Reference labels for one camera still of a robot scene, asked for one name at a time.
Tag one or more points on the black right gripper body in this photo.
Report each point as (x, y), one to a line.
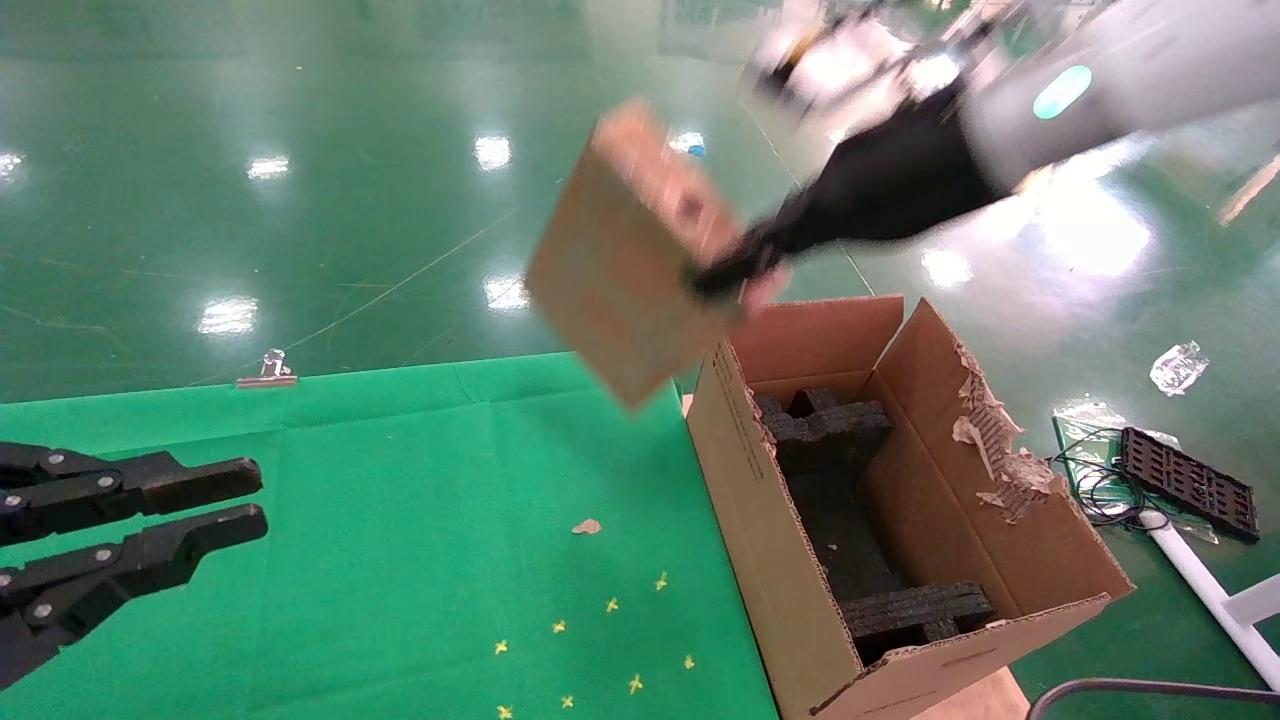
(890, 190)

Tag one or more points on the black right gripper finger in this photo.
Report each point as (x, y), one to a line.
(730, 268)

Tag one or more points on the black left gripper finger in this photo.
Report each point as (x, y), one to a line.
(170, 555)
(190, 485)

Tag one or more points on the brown cardboard box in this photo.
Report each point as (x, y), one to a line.
(620, 270)

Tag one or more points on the large open cardboard carton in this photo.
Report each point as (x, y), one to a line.
(770, 560)

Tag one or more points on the small cardboard scrap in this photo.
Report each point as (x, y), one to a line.
(585, 526)

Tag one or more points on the silver binder clip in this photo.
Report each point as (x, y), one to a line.
(268, 372)

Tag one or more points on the green table cloth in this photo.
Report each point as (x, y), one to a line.
(350, 520)

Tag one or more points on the black foam base sheet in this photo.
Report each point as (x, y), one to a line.
(845, 530)

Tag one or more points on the clear plastic bag green print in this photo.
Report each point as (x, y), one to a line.
(1085, 415)

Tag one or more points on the crumpled clear plastic bag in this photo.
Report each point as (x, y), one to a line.
(1178, 367)

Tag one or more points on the black grid tray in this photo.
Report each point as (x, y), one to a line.
(1190, 485)

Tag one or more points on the white table leg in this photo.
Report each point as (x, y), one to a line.
(1200, 575)

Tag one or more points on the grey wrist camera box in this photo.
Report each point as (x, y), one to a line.
(840, 60)

